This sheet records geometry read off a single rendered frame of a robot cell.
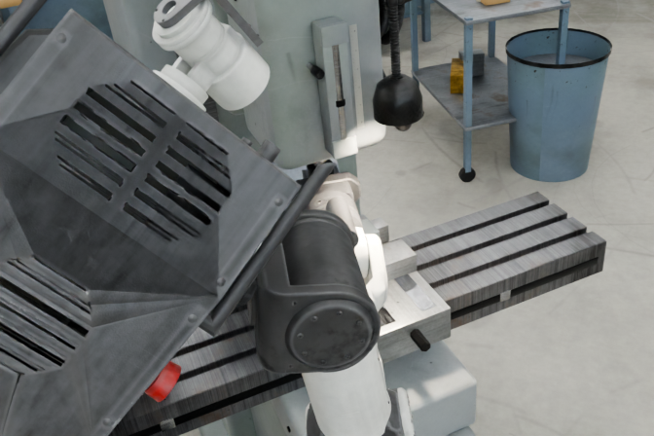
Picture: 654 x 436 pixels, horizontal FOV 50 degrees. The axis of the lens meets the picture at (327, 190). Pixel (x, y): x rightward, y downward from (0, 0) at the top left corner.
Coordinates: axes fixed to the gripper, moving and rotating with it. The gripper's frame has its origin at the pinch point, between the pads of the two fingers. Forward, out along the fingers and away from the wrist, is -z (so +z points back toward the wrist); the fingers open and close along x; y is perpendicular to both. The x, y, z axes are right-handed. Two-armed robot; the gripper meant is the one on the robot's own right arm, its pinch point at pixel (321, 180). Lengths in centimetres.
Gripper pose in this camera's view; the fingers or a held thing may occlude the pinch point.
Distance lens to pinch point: 125.3
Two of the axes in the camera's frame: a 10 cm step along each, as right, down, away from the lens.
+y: 0.9, 8.4, 5.3
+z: 1.4, 5.1, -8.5
